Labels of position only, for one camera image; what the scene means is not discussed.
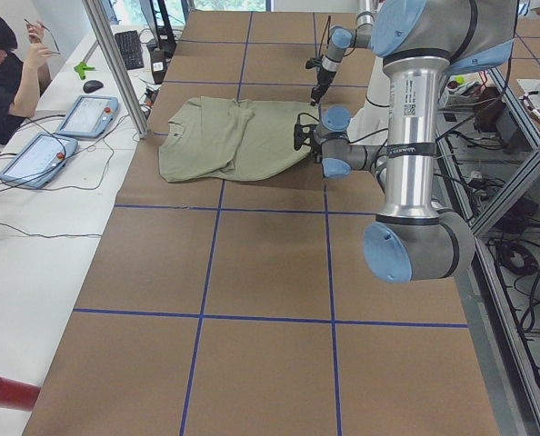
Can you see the aluminium frame post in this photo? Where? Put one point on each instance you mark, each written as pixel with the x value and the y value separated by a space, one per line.
pixel 105 38

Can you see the green plastic tool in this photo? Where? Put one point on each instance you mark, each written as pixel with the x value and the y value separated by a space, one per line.
pixel 82 68

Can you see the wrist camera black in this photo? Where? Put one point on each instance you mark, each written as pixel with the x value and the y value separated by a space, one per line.
pixel 300 132
pixel 314 62

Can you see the black keyboard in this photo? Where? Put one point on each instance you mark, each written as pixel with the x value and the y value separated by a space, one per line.
pixel 130 49

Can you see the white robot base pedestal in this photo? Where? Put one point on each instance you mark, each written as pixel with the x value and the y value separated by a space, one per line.
pixel 369 125

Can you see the red cylinder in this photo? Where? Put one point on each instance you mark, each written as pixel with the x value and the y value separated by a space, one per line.
pixel 17 395

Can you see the black device with label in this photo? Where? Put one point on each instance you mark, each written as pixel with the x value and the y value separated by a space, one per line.
pixel 158 66

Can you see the near blue teach pendant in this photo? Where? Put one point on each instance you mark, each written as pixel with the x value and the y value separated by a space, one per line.
pixel 39 161

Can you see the olive green long-sleeve shirt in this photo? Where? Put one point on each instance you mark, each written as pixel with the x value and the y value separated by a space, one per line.
pixel 234 140

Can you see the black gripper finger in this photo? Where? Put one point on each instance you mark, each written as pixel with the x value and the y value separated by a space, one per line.
pixel 314 100

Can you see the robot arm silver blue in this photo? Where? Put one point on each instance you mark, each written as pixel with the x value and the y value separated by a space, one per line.
pixel 340 41
pixel 418 45

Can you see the blue teach pendant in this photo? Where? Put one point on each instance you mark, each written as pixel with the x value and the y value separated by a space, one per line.
pixel 39 161
pixel 89 117

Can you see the black computer mouse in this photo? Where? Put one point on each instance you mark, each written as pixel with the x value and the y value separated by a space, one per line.
pixel 91 86

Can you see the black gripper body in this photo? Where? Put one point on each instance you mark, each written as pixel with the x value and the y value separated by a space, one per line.
pixel 315 153
pixel 321 82

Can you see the far blue teach pendant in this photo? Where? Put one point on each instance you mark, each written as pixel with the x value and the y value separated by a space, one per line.
pixel 89 117

